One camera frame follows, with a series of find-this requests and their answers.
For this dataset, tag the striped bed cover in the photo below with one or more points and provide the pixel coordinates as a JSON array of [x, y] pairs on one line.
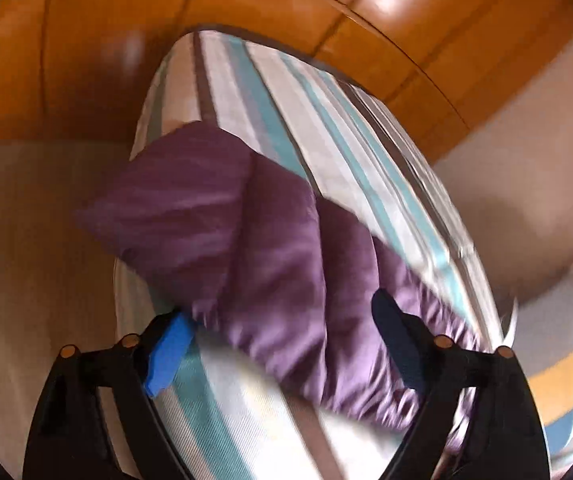
[[225, 417]]

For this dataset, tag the grey yellow blue headboard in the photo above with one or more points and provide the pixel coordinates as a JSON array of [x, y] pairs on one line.
[[544, 345]]

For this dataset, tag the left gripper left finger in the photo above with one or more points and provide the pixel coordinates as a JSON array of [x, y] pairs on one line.
[[69, 437]]

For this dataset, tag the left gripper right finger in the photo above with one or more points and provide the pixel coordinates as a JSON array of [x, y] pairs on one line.
[[477, 418]]

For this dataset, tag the orange wooden wardrobe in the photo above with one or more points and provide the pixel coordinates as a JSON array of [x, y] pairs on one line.
[[79, 69]]

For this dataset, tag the purple quilted down jacket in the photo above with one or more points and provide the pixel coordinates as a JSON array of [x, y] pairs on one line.
[[250, 251]]

